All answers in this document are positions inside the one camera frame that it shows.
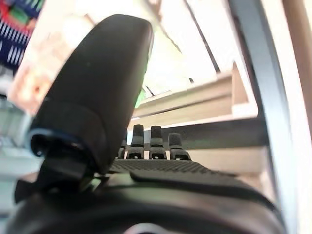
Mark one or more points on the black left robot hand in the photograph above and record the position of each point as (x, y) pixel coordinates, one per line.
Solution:
(97, 97)

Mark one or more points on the pale pink printed box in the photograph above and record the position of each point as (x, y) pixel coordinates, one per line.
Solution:
(36, 73)

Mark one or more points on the beige wooden shelf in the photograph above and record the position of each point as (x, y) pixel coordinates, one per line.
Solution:
(195, 97)

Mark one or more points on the blue patterned package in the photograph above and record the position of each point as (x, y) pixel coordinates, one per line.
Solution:
(14, 29)

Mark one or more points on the grey metal shelf post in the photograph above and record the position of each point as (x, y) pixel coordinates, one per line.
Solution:
(265, 97)

